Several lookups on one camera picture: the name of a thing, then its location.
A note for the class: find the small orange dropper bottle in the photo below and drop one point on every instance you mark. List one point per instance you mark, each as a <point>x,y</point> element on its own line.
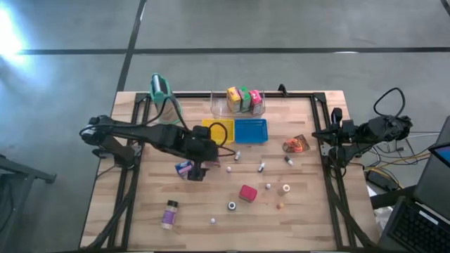
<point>280,205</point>

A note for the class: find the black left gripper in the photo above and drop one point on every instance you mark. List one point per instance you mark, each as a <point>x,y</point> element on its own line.
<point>202,149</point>

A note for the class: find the orange taco seasoning packet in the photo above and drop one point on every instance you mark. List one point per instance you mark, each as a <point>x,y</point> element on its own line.
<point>294,145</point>

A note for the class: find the spice jar with purple label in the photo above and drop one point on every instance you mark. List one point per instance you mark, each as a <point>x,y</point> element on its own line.
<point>169,216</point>

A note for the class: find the yellow mini cereal box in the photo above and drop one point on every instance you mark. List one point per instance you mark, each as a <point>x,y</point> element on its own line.
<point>233,98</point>

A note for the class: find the grey open laptop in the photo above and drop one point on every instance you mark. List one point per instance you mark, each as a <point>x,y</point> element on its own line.
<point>415,225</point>

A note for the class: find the white paper sheet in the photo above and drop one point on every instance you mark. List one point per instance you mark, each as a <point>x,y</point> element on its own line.
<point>381,216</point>

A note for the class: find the yellow plastic basket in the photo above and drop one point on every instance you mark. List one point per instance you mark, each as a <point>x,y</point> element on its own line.
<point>230,126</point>

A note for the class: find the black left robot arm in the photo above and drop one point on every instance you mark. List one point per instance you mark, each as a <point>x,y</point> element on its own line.
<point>140,131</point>

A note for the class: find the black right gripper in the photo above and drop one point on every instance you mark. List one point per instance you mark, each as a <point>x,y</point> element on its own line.
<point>342,133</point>

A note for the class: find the red mini cereal box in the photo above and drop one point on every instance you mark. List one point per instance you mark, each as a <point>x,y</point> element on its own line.
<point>256,100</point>

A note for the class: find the black stand bar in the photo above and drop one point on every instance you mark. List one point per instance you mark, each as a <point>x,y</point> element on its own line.
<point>390,198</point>

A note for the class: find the black power adapter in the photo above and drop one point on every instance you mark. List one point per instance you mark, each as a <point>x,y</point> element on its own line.
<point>378,180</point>

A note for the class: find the blue plastic basket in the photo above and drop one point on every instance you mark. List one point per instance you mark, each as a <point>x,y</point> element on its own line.
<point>251,131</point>

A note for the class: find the small black clamp mount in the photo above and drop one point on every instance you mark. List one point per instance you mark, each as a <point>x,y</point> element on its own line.
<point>282,89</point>

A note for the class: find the green mini cereal box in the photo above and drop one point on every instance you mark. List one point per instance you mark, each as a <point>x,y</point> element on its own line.
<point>245,100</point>

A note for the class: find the yellow food colouring bottle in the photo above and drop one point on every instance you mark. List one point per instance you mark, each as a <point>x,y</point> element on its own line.
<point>286,188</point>

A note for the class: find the black side desk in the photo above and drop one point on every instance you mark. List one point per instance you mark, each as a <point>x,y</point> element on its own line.
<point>21,172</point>

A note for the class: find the clear plastic bin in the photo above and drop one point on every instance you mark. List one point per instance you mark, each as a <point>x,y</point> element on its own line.
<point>219,107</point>

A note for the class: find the laptop with blue screen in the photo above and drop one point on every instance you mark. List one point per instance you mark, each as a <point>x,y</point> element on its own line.
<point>443,154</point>

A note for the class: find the black aluminium table frame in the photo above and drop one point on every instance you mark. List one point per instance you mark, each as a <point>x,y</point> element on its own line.
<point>197,95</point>

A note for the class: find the small black ball right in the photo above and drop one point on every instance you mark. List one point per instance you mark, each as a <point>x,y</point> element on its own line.
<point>261,167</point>

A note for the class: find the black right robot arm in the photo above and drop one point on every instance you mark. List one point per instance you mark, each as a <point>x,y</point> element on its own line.
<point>379,130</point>

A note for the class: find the red-lidded smoked paprika tin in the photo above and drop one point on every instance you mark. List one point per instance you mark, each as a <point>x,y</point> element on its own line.
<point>248,193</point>

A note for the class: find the blue mini cereal box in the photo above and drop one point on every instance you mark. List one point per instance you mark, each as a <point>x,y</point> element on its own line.
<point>183,168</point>

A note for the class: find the black bottle with white cap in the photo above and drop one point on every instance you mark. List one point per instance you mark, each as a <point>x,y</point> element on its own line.
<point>231,205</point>

